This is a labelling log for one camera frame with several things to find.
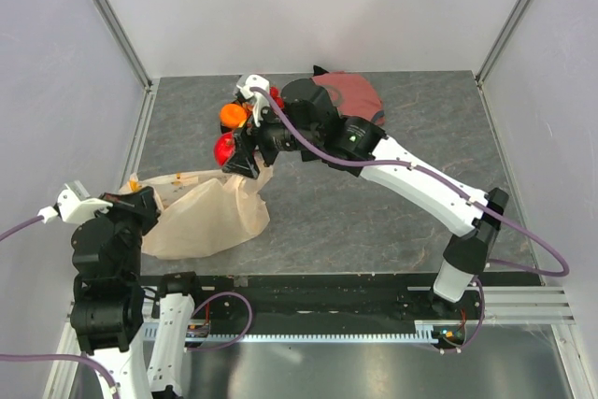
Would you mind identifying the left aluminium frame post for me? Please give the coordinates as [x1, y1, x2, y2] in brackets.
[93, 0, 152, 91]

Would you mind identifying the orange fruit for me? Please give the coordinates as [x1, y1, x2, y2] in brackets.
[220, 103, 248, 129]

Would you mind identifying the grey slotted cable duct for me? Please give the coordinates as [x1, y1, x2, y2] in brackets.
[142, 319, 473, 344]

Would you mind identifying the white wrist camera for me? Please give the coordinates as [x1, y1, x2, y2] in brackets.
[38, 180, 112, 224]
[236, 74, 270, 127]

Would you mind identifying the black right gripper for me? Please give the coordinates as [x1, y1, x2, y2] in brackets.
[221, 95, 320, 180]

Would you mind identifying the aluminium cross rail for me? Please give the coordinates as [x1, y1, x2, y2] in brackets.
[64, 284, 580, 324]

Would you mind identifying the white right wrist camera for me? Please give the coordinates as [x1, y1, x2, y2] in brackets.
[236, 74, 270, 127]

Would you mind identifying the beige banana print plastic bag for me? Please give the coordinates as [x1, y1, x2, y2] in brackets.
[120, 164, 274, 260]

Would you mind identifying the red apple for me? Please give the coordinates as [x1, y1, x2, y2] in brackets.
[213, 132, 235, 166]

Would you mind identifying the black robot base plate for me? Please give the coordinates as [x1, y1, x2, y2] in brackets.
[139, 270, 487, 325]

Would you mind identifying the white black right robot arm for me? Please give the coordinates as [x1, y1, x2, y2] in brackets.
[214, 75, 509, 319]

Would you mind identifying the right aluminium frame post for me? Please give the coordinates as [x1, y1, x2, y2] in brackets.
[475, 0, 533, 87]

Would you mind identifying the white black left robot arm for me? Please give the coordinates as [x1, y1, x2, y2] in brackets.
[59, 182, 206, 398]

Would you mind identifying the red cherry tomatoes cluster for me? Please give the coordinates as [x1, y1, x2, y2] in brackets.
[237, 85, 287, 110]

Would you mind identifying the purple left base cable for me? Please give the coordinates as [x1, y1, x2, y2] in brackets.
[184, 292, 256, 352]

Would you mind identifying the aluminium frame post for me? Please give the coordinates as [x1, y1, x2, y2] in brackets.
[93, 0, 152, 91]
[475, 0, 533, 87]

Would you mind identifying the red printed folded t-shirt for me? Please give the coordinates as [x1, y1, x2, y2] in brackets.
[312, 72, 385, 126]

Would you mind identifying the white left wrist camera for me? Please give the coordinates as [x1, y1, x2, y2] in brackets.
[38, 180, 112, 224]

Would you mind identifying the black folded garment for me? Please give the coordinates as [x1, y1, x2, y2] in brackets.
[312, 64, 329, 77]

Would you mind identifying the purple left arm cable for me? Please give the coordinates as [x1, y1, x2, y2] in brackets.
[0, 214, 118, 399]

